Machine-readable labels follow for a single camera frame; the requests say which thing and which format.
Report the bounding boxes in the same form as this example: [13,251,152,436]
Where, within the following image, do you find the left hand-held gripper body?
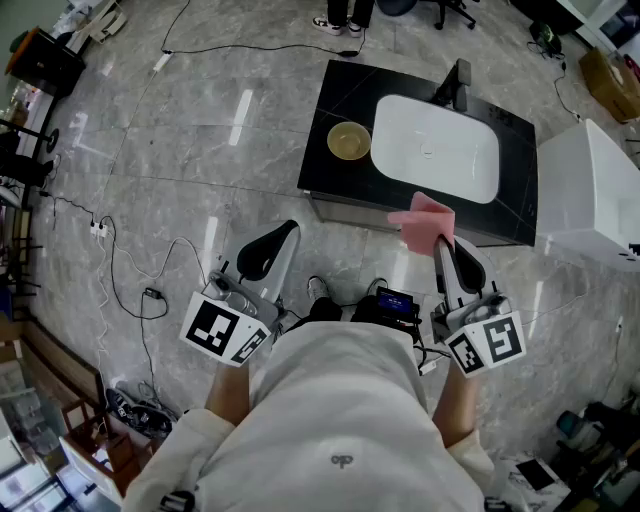
[178,269,286,369]

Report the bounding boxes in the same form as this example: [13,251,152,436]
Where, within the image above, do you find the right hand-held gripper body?
[429,292,528,379]

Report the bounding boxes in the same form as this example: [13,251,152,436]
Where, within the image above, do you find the pink cloth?
[387,191,457,257]

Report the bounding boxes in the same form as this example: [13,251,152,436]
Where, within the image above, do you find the gold round bowl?
[326,121,372,162]

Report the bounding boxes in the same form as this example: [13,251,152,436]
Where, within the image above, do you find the person's right forearm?
[430,362,482,449]

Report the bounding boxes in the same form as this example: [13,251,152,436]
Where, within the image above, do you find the person's left forearm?
[204,355,251,428]

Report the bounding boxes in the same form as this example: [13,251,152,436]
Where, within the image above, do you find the person's grey sneaker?
[306,275,330,303]

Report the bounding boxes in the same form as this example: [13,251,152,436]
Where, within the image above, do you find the person's black trousers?
[305,294,381,325]

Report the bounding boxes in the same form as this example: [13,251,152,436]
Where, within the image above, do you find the black waist device with screen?
[349,284,422,332]

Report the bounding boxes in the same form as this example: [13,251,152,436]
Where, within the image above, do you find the white sink basin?
[371,94,501,205]

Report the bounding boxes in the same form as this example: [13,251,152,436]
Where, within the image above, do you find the black tablet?
[514,458,557,492]

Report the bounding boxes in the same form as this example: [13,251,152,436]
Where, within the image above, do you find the person's white shirt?
[122,319,501,512]

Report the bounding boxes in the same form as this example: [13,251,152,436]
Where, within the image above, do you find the brown wooden bench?
[19,319,109,407]

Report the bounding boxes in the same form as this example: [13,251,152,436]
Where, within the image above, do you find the white marble-pattern box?
[499,452,572,512]

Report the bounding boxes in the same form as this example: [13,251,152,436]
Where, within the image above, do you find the black faucet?
[432,57,473,112]

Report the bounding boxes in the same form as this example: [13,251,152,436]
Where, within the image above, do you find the black marble vanity unit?
[296,58,539,248]

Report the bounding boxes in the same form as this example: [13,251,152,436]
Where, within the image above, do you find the cardboard box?
[578,47,640,124]

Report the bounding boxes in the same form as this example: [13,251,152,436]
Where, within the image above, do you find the black office chair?
[375,0,480,32]

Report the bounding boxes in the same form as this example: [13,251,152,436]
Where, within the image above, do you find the black side table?
[4,27,87,99]

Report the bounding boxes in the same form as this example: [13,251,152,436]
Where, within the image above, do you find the thin white cable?
[519,292,589,322]

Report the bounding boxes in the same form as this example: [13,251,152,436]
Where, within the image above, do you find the looped black cable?
[101,214,170,401]

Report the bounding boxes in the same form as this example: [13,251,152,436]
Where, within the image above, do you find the bundle of black cables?
[104,387,177,442]

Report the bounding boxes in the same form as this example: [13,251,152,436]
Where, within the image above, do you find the long black floor cable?
[159,0,368,59]

